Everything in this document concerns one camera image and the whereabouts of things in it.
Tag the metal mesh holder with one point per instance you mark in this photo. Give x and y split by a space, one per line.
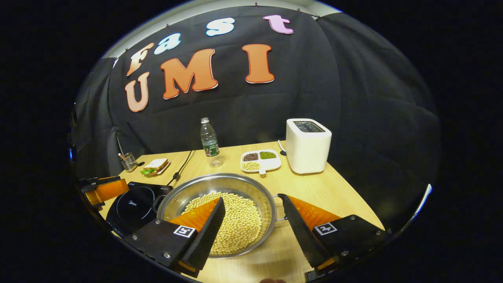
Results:
129 163

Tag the white toaster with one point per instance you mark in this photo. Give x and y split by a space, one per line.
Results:
308 151

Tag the pile of soybeans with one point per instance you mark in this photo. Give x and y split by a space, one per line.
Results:
239 220

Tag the white divided bean dish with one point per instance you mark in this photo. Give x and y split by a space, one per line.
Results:
261 161

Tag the clear plastic water bottle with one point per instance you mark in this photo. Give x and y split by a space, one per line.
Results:
210 143

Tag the black backdrop cloth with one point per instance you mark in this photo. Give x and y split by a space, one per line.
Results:
255 106

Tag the black induction cooktop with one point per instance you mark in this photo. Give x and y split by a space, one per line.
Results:
129 212

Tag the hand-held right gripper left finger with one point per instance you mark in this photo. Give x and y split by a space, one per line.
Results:
204 236

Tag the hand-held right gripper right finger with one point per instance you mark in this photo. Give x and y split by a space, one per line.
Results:
300 232

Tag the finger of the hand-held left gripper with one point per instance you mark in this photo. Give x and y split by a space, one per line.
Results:
110 190

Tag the sandwich on white plate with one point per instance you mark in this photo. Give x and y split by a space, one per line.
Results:
157 165

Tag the stainless steel pot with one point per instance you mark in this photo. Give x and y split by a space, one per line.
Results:
220 182

